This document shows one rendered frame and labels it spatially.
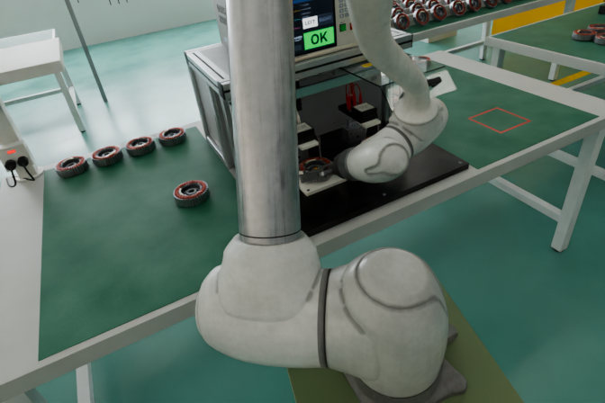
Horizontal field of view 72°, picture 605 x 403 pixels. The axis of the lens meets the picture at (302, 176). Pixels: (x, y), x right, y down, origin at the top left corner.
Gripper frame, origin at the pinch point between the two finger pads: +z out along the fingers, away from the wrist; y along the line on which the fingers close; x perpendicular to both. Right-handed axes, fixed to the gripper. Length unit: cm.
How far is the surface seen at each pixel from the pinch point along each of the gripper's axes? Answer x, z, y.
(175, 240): -4.4, 5.8, -47.7
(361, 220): -16.7, -15.0, 0.2
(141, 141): 31, 63, -43
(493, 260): -75, 33, 85
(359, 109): 13.5, 2.7, 22.3
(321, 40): 37.1, -3.9, 13.2
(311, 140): 9.1, 3.0, 1.7
